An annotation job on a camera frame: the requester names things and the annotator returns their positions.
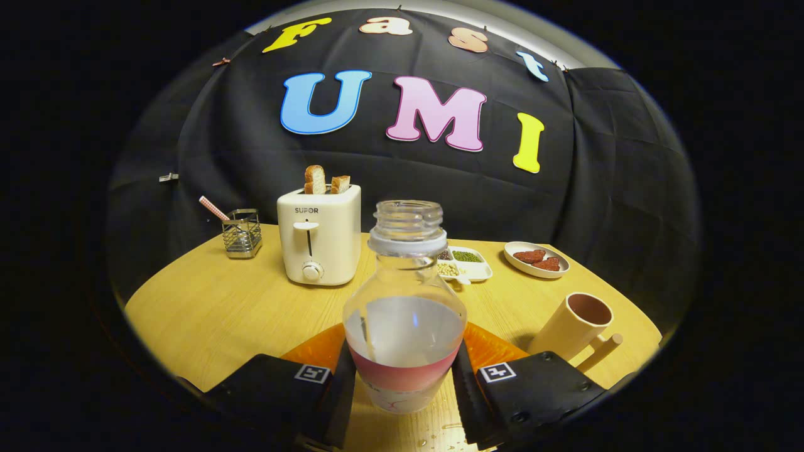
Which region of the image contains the white oval plate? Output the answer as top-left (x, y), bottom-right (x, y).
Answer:
top-left (504, 241), bottom-right (570, 279)

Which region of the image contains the beige cup with handle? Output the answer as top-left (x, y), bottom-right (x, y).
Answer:
top-left (526, 292), bottom-right (624, 374)

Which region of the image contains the wooden table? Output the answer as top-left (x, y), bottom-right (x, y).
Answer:
top-left (124, 223), bottom-right (663, 452)

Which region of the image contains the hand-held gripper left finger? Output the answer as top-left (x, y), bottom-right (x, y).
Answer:
top-left (179, 323), bottom-right (357, 449)

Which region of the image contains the red checked straw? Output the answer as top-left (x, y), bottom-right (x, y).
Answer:
top-left (199, 195), bottom-right (231, 222)

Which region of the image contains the black backdrop cloth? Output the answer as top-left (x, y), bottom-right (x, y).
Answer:
top-left (107, 8), bottom-right (701, 333)

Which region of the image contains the cream white toaster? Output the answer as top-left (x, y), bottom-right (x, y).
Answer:
top-left (277, 184), bottom-right (362, 287)

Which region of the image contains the clear juice bottle pink label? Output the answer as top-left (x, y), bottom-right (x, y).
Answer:
top-left (342, 200), bottom-right (469, 415)

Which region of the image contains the metal wire basket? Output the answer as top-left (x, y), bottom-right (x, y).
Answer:
top-left (222, 208), bottom-right (263, 260)

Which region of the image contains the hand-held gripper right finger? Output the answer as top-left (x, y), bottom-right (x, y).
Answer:
top-left (451, 321), bottom-right (610, 449)

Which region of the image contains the white divided bean dish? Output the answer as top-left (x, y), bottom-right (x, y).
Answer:
top-left (437, 246), bottom-right (493, 286)

